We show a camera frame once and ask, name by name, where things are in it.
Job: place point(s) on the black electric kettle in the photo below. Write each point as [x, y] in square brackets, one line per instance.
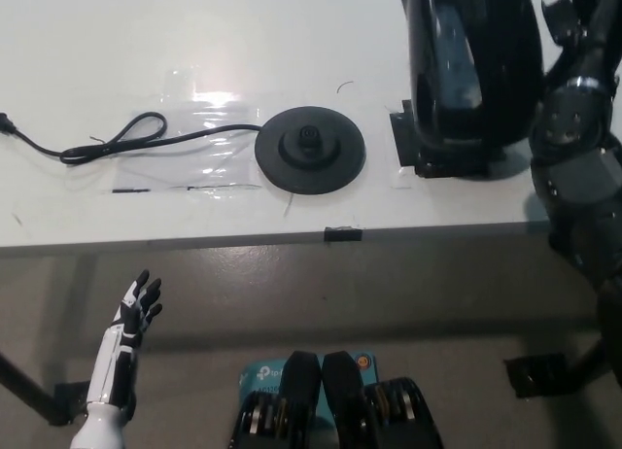
[466, 55]

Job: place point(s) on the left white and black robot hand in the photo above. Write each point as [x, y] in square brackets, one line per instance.
[119, 352]

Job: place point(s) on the black floor tape patch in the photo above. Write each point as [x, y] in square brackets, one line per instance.
[534, 376]

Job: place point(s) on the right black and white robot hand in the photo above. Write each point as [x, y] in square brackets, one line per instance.
[593, 36]

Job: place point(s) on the round black kettle base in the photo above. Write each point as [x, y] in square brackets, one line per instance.
[311, 150]

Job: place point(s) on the small black tape piece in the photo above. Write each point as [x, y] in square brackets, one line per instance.
[343, 233]

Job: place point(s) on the clear plastic film sheet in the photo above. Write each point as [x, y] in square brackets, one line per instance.
[209, 123]

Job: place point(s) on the black tape square marking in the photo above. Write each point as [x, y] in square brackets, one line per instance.
[405, 143]

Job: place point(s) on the teal printed cardboard box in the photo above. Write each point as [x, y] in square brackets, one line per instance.
[262, 373]

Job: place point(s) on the thin black tape strip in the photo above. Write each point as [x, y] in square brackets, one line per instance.
[131, 190]

